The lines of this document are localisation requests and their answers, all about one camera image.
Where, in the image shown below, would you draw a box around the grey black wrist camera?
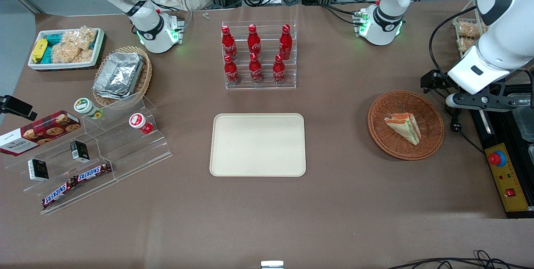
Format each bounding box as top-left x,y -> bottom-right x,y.
446,87 -> 521,112

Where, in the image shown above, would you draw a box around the black floor cables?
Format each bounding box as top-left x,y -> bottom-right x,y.
386,250 -> 534,269

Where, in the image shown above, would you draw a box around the red tartan cookie box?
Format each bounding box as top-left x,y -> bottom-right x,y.
0,111 -> 81,156

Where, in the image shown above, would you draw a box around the black connector block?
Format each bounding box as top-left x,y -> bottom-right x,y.
421,70 -> 450,93

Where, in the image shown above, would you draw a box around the white wire rack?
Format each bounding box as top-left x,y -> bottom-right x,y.
453,18 -> 489,59

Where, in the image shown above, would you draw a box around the stacked foil containers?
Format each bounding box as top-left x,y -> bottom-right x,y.
93,52 -> 144,101

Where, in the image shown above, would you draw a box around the small black white box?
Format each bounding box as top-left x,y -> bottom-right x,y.
28,159 -> 49,182
70,140 -> 90,163

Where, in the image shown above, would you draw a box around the brown snickers bar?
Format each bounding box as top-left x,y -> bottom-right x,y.
42,178 -> 78,210
74,162 -> 113,183

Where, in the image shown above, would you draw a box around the red cola bottle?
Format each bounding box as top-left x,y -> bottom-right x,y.
221,25 -> 238,61
249,53 -> 264,84
224,54 -> 240,85
247,24 -> 262,57
279,24 -> 292,60
273,54 -> 287,84

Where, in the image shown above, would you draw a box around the yellow snack packet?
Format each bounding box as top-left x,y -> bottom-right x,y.
32,39 -> 48,63

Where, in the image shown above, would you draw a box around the clear acrylic stepped display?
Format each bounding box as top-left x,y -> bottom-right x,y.
4,92 -> 173,215

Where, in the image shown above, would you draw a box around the black machine yellow panel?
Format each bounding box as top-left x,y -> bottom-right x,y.
469,81 -> 534,219

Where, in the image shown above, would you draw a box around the light oval wicker basket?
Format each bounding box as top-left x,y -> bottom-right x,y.
93,46 -> 153,107

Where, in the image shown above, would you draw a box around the white rectangular snack bin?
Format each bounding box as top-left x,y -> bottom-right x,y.
28,28 -> 105,70

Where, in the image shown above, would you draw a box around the beige rectangular tray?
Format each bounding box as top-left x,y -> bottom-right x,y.
209,113 -> 307,177

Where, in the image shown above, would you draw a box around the red lid cup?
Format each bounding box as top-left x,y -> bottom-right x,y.
129,113 -> 154,135

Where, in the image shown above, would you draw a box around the triangular sandwich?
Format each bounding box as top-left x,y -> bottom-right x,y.
384,113 -> 422,146

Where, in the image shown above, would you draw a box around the black power cable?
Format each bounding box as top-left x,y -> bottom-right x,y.
450,110 -> 486,155

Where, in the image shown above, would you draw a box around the brown round wicker basket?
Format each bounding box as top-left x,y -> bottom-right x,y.
368,90 -> 445,161

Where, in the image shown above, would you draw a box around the clear fried snack bag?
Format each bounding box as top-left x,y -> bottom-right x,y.
458,22 -> 481,38
458,38 -> 477,54

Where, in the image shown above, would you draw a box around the clear acrylic bottle rack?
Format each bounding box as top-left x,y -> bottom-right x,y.
222,20 -> 297,90

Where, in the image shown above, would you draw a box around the green lid cup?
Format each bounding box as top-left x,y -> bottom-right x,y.
74,98 -> 103,120

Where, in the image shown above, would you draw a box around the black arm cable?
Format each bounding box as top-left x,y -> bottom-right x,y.
428,5 -> 477,73

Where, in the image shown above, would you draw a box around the black clamp device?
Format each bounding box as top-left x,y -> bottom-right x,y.
0,95 -> 37,121

